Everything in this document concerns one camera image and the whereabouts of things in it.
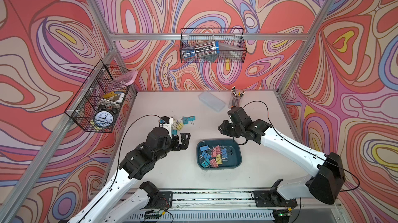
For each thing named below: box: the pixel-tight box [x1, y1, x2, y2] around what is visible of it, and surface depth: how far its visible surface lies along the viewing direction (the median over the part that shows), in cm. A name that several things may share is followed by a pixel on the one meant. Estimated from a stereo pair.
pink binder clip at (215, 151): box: [211, 144, 222, 158], surface depth 88 cm
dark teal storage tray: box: [196, 138, 243, 171], surface depth 87 cm
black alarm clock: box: [93, 105, 118, 129], surface depth 69 cm
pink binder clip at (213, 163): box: [210, 158, 219, 168], surface depth 84 cm
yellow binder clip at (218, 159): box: [215, 153, 223, 165], surface depth 86 cm
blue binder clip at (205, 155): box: [201, 150, 212, 160], surface depth 88 cm
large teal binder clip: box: [182, 115, 196, 125], surface depth 105 cm
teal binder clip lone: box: [201, 158, 211, 168], surface depth 84 cm
